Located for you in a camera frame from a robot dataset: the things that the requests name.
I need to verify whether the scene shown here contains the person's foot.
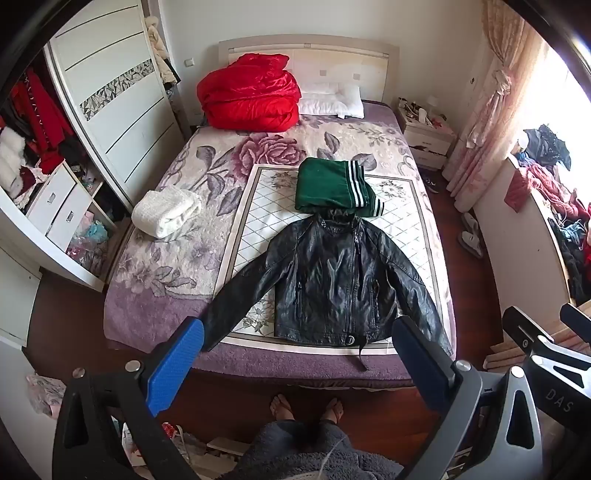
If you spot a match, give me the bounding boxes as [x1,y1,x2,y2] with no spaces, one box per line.
[318,398,345,426]
[270,394,295,424]

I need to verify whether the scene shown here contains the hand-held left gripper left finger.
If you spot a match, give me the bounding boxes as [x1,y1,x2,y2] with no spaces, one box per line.
[52,316,205,480]

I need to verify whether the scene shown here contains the white pillow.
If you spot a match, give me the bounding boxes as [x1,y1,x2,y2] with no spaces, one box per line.
[297,83,365,118]

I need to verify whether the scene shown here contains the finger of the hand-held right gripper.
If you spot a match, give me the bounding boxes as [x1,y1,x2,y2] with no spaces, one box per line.
[502,305,591,371]
[560,302,591,334]

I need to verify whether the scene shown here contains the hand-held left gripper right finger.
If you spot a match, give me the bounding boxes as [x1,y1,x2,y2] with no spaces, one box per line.
[392,316,543,480]

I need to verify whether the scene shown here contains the red duvet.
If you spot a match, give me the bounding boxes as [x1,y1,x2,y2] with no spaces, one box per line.
[197,53,302,132]

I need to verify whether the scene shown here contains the green garment with white stripes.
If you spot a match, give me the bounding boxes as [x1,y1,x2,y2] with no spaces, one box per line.
[294,158,386,217]

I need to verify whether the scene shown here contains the pink cloth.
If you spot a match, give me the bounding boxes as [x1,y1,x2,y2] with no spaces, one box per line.
[25,373,66,418]

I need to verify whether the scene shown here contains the white nightstand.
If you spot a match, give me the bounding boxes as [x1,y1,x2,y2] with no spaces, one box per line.
[397,97,458,171]

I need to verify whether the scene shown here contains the wooden boards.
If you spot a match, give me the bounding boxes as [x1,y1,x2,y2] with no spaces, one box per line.
[482,318,591,372]

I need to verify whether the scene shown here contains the white desk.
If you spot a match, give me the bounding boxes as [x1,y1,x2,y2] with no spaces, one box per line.
[473,154,591,306]

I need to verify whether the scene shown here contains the red hanging coat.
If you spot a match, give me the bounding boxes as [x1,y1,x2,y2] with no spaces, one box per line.
[13,69,75,155]

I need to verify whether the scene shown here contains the black leather jacket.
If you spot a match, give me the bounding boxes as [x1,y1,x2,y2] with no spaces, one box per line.
[199,210,454,372]

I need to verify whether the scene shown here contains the white sliding wardrobe door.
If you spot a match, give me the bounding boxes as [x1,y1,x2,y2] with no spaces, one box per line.
[44,0,185,210]

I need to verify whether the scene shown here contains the white fluffy garment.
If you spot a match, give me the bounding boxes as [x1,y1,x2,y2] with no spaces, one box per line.
[0,127,29,195]

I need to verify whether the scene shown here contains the white folded knit towel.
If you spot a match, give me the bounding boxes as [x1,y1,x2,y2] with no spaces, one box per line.
[131,188,203,239]

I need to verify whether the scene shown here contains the person's right foot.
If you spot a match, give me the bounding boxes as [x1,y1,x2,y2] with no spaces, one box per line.
[318,398,345,426]

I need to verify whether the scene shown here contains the pile of mixed clothes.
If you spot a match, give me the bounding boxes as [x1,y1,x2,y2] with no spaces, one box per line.
[503,124,591,301]

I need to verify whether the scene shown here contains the cream hanging coat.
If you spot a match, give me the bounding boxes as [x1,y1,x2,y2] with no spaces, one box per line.
[145,16,181,88]

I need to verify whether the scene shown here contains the bed with white headboard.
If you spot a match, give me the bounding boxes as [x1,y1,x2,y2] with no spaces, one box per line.
[102,39,458,389]

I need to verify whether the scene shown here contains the person's grey fleece clothing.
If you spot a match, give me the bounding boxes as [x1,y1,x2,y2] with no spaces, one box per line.
[222,420,403,480]

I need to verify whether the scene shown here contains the pile of small nightstand items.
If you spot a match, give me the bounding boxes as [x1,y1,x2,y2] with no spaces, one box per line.
[399,95,451,127]

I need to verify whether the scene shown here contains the person's left foot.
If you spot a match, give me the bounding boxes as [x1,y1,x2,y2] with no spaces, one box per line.
[270,394,295,424]

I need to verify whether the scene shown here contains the scattered papers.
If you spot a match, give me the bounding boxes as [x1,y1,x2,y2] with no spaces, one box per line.
[119,413,260,480]

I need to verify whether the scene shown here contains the purple floral blanket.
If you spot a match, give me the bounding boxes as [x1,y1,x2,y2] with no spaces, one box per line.
[104,102,458,386]

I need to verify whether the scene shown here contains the white wardrobe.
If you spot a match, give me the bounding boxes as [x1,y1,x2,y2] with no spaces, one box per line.
[0,0,185,292]

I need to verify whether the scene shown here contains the white quilted bed mat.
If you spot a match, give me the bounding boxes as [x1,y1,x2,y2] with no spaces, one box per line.
[217,165,439,352]

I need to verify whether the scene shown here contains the pink floral curtain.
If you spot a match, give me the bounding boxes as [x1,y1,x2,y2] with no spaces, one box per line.
[443,0,555,213]

